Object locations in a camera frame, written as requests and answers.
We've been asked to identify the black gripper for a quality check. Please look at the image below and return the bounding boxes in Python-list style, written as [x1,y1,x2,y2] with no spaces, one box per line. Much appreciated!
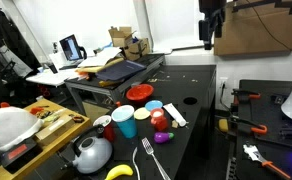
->
[198,0,228,51]

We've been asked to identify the blue plastic saucer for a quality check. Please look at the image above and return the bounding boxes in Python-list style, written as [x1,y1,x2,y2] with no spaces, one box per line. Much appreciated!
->
[144,99,164,112]

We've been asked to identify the pale yellow plastic saucer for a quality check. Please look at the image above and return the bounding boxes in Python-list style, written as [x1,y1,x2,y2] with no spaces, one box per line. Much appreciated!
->
[133,106,151,121]

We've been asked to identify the orange black clamp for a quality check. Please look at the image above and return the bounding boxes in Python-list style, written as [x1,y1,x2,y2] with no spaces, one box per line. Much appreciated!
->
[231,88,262,105]
[215,114,269,136]

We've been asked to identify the taped cardboard box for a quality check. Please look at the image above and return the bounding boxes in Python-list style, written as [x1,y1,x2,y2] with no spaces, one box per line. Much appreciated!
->
[122,37,152,62]

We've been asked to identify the open cardboard box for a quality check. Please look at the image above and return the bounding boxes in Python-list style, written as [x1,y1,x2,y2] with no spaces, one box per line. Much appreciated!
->
[107,26,137,48]

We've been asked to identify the white tube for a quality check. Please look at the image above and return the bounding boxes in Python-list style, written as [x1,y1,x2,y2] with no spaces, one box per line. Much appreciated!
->
[162,102,188,128]

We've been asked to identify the red plastic bowl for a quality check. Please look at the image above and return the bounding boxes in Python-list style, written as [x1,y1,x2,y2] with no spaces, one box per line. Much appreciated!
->
[125,83,155,103]

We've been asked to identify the red toy mug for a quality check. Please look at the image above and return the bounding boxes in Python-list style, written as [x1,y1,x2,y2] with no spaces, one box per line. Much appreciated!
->
[149,107,169,132]

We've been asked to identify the white paper pile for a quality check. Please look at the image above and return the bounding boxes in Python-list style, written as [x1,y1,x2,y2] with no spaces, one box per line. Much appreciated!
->
[77,46,124,69]

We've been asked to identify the purple toy eggplant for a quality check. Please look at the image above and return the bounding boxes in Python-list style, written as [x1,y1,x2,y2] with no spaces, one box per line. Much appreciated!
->
[153,131,175,145]

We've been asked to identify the blue cup white rim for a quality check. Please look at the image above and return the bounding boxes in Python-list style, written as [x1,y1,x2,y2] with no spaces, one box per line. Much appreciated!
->
[110,104,139,139]

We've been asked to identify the black headphones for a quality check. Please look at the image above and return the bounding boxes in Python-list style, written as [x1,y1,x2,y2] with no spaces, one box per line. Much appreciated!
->
[78,45,88,61]

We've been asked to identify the yellow board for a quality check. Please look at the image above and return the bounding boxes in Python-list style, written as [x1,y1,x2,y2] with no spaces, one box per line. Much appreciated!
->
[75,57,125,74]

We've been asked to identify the silver fork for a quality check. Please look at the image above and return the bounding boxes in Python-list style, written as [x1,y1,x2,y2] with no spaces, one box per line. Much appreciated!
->
[141,137,171,180]

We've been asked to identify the open black laptop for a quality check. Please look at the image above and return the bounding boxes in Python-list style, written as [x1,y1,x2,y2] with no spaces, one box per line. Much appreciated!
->
[58,33,84,70]

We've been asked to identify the red and white cup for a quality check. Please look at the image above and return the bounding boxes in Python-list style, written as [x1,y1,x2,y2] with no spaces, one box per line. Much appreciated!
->
[92,114,116,143]

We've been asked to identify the white plastic utensil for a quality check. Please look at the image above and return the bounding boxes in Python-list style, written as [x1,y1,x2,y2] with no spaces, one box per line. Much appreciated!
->
[131,146,141,180]

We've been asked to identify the yellow toy banana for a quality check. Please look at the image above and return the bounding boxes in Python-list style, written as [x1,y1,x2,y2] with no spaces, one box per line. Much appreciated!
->
[104,164,134,180]

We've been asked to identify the white desk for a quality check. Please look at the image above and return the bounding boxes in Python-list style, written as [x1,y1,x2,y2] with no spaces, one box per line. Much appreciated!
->
[25,66,82,88]

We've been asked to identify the flat tan cardboard box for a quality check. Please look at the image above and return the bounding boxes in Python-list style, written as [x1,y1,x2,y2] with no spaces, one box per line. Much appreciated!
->
[34,114,76,147]

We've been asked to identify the black hanging clothes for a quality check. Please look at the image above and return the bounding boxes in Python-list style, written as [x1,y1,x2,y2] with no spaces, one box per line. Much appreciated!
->
[0,0,42,79]

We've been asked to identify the wooden table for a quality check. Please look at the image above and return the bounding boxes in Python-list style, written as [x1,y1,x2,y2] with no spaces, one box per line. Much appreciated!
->
[0,98,93,180]

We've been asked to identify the black scale red display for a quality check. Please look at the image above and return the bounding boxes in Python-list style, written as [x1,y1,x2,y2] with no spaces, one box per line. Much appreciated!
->
[0,136,44,174]

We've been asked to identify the thin black cable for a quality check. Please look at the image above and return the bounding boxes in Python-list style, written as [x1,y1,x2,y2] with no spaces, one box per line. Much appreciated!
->
[245,0,292,56]

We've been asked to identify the white wall outlet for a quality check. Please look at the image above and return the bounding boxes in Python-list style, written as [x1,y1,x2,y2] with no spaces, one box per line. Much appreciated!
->
[219,77,229,91]

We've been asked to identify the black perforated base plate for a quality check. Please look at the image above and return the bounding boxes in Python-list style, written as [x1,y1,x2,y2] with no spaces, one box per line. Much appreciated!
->
[234,79,292,180]

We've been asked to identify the aluminium frame side table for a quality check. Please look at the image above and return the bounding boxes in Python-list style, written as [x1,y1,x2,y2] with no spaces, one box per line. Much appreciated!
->
[64,53,167,116]

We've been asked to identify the orange handled wrench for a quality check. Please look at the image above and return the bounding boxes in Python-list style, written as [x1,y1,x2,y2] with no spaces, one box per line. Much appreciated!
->
[242,143,292,180]

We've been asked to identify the grey kettle black handle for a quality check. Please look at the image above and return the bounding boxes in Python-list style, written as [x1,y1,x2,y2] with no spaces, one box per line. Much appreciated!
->
[60,124,114,175]

